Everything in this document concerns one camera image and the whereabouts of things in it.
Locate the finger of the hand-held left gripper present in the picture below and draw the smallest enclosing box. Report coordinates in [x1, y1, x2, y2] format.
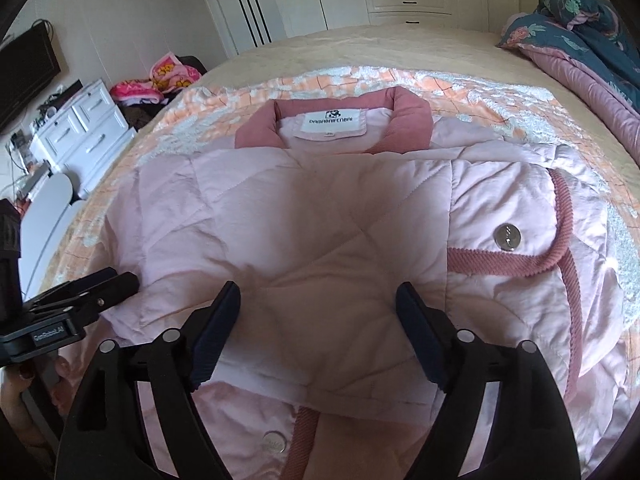
[22, 267, 119, 311]
[37, 272, 141, 329]

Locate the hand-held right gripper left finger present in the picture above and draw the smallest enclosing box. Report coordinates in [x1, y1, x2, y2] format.
[60, 281, 242, 480]

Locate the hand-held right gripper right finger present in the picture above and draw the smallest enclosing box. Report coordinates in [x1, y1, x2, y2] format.
[395, 282, 576, 480]

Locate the pink quilted jacket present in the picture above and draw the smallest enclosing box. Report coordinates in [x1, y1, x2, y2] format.
[97, 86, 636, 480]

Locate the dark clothes pile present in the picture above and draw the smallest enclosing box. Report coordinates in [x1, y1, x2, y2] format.
[122, 102, 168, 133]

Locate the person's left hand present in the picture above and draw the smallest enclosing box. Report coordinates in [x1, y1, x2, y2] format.
[0, 355, 68, 441]

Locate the grey rounded panel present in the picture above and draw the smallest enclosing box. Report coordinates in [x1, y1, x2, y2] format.
[20, 172, 76, 261]
[30, 200, 88, 281]

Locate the cluttered side desk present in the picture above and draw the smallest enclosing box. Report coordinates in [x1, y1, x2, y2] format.
[5, 130, 51, 201]

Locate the white drawer cabinet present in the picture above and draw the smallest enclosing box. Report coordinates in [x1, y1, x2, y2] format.
[29, 79, 137, 200]

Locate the black device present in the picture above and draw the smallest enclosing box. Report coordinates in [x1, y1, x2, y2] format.
[52, 79, 83, 108]

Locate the orange plaid blanket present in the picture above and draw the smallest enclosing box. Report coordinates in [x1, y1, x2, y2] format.
[37, 64, 640, 341]

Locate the black television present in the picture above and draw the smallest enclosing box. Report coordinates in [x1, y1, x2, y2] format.
[0, 20, 62, 133]

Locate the pink floral towel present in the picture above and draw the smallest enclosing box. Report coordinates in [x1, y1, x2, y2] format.
[110, 52, 203, 106]

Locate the white door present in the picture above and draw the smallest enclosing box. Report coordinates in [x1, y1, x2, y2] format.
[192, 0, 281, 58]

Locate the beige bed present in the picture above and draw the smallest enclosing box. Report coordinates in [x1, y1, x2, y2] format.
[45, 10, 640, 281]

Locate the dark floral quilt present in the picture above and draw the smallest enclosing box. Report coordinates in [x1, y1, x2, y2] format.
[495, 0, 640, 156]

